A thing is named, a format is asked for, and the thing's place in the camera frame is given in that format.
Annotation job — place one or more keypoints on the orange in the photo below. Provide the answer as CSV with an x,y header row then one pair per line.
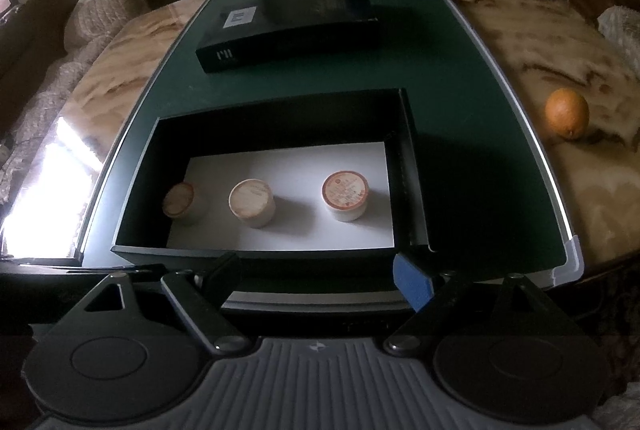
x,y
566,113

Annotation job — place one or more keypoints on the round container red label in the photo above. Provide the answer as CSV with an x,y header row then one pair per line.
x,y
345,195

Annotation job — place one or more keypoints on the dark green mat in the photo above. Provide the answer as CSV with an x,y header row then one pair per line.
x,y
475,160

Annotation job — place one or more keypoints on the marble desktop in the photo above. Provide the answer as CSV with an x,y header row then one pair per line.
x,y
565,50

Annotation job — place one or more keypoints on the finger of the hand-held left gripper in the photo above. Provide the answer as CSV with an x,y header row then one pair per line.
x,y
130,268

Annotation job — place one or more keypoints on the beige knitted cushion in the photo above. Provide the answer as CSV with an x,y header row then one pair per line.
x,y
105,18

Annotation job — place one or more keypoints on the closed black box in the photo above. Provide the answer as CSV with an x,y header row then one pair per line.
x,y
290,28

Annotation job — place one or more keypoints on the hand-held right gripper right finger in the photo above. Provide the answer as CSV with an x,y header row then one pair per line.
x,y
412,282

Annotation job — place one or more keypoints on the white lace cloth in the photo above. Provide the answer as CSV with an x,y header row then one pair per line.
x,y
622,35

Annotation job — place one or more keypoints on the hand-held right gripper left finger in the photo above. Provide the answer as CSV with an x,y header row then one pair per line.
x,y
222,277

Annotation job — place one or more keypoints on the black box white bottom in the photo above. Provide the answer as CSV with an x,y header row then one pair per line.
x,y
300,160

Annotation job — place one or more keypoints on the round container pale pink lid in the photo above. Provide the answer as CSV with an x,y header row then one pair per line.
x,y
181,202

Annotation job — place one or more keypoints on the round container plain beige lid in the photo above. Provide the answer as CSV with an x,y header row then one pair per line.
x,y
251,202

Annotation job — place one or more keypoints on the beige lace sofa cover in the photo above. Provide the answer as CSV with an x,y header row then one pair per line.
x,y
45,110

